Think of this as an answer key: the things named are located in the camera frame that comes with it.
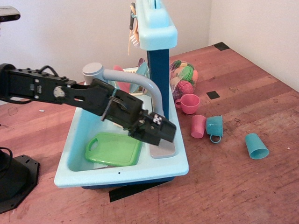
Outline pink toy tumbler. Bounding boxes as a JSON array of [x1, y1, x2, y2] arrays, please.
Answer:
[[191, 115, 206, 139]]

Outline purple toy spoon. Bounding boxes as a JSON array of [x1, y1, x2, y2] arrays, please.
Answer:
[[138, 58, 145, 67]]

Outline cream toy dish brush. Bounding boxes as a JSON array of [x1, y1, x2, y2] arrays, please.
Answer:
[[128, 2, 140, 56]]

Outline teal toy plate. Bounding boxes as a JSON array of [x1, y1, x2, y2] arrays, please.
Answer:
[[128, 62, 150, 94]]

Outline pink toy cup with handle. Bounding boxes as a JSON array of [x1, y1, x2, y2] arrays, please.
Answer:
[[175, 94, 200, 114]]

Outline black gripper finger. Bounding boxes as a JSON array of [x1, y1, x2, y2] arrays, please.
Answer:
[[147, 112, 176, 142], [128, 124, 161, 146]]

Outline teal toy cup with handle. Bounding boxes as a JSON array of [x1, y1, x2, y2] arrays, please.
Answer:
[[206, 115, 223, 144]]

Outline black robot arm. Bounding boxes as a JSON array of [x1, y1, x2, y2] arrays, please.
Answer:
[[0, 63, 176, 145]]

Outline grey camera on stand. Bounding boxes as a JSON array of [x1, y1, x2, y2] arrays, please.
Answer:
[[0, 6, 21, 23]]

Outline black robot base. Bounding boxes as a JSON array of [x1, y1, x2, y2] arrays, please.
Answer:
[[0, 147, 40, 214]]

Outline light blue toy sink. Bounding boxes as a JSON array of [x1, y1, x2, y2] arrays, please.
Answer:
[[54, 0, 189, 189]]

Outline black tape square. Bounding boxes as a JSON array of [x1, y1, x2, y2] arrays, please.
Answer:
[[206, 91, 220, 99]]

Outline cream toy detergent bottle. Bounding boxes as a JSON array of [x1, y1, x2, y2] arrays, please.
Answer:
[[113, 122, 123, 129]]

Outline grey toy faucet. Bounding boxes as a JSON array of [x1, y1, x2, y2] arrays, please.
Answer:
[[82, 62, 176, 160]]

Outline net bag of toy food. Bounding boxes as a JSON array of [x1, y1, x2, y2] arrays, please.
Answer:
[[169, 60, 198, 100]]

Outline pink toy plate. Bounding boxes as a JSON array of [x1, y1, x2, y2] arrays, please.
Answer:
[[113, 65, 130, 93]]

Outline teal toy tumbler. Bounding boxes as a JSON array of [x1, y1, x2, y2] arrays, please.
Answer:
[[245, 133, 269, 160]]

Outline green plastic cutting board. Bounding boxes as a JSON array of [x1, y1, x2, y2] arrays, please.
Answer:
[[85, 132, 142, 167]]

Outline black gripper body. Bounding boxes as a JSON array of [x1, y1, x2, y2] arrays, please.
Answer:
[[101, 90, 152, 132]]

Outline black tape corner piece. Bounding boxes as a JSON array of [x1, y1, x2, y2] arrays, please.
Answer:
[[214, 42, 230, 51]]

